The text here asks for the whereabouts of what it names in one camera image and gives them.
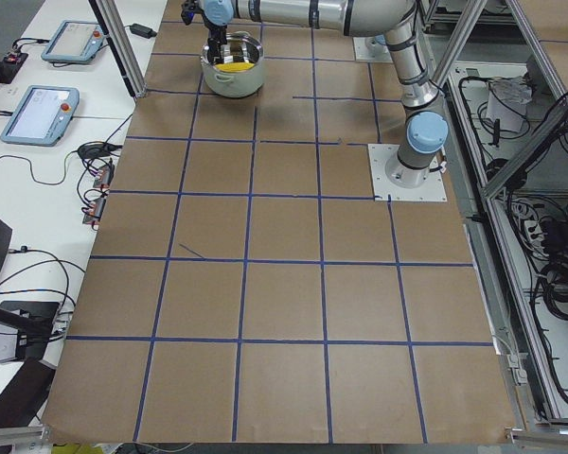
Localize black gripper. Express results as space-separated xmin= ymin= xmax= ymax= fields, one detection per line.
xmin=206 ymin=21 xmax=232 ymax=63

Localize yellow corn cob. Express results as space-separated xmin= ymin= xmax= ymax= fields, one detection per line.
xmin=215 ymin=61 xmax=255 ymax=74

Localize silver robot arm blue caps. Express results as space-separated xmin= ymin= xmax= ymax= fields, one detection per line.
xmin=182 ymin=0 xmax=449 ymax=189

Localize pale green cooking pot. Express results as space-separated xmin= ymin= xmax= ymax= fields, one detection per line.
xmin=201 ymin=31 xmax=265 ymax=98

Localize black power adapter brick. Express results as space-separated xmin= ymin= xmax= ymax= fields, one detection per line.
xmin=129 ymin=23 xmax=157 ymax=39

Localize far blue teach pendant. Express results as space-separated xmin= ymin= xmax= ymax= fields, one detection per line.
xmin=41 ymin=20 xmax=104 ymax=64

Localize blue teach pendant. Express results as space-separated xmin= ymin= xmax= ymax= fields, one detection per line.
xmin=41 ymin=20 xmax=104 ymax=64
xmin=0 ymin=85 xmax=80 ymax=147

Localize near blue teach pendant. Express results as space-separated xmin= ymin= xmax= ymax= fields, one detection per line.
xmin=0 ymin=85 xmax=80 ymax=147

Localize brown paper table mat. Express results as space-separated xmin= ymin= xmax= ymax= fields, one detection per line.
xmin=44 ymin=1 xmax=514 ymax=444

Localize aluminium frame post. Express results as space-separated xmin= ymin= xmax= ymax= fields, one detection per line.
xmin=88 ymin=0 xmax=147 ymax=99

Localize small circuit board with wires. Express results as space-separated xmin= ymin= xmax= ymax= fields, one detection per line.
xmin=93 ymin=164 xmax=115 ymax=189

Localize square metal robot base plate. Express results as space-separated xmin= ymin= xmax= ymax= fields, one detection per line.
xmin=367 ymin=144 xmax=448 ymax=202

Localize black camera stand base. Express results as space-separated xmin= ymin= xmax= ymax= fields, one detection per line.
xmin=0 ymin=300 xmax=61 ymax=363

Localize aluminium frame diagonal strut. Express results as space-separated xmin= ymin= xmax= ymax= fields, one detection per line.
xmin=481 ymin=92 xmax=568 ymax=200

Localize coiled black cable bundle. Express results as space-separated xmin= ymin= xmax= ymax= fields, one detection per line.
xmin=529 ymin=257 xmax=568 ymax=323

